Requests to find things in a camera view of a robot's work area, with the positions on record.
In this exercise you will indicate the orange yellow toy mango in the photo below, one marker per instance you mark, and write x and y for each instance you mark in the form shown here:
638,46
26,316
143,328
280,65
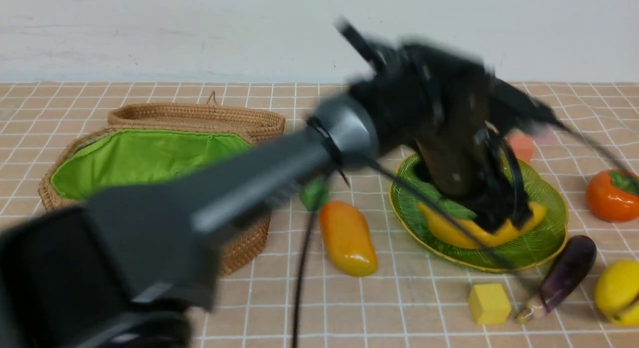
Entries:
346,239

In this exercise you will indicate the green glass plate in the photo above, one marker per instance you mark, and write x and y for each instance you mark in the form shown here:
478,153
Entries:
532,249

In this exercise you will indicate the yellow toy lemon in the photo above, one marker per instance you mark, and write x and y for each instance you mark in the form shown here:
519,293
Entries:
616,293

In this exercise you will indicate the orange foam cube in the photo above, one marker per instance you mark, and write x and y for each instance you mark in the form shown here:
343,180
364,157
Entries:
522,146

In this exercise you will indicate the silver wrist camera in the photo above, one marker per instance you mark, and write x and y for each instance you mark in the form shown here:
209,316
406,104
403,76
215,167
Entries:
373,51

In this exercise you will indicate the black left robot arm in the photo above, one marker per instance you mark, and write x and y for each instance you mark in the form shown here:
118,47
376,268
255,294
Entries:
120,270

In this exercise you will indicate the wicker basket lid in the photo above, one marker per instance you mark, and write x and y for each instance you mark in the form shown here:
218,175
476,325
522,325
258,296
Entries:
256,124

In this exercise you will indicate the checkered beige tablecloth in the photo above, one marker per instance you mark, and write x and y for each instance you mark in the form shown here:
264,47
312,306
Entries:
415,300

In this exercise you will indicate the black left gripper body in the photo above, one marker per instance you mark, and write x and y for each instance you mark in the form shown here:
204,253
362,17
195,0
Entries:
454,114

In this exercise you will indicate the yellow toy banana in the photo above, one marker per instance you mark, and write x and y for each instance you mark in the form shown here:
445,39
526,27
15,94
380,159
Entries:
447,233

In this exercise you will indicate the green foam cube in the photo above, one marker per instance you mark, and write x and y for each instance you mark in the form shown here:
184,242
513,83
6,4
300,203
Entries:
314,195

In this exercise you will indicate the pink foam cube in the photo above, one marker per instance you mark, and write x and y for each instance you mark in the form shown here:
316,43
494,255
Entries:
542,135

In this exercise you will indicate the green toy pepper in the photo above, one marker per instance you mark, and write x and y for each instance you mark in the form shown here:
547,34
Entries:
454,209

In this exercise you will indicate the yellow foam cube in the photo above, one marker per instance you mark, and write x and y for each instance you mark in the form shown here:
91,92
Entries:
489,304

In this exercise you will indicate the orange toy persimmon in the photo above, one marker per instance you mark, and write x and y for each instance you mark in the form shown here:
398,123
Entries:
613,196

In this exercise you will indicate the purple toy eggplant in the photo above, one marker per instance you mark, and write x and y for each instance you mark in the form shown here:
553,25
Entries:
566,273

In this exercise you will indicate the woven wicker basket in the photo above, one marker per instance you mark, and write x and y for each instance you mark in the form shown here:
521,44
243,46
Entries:
120,155

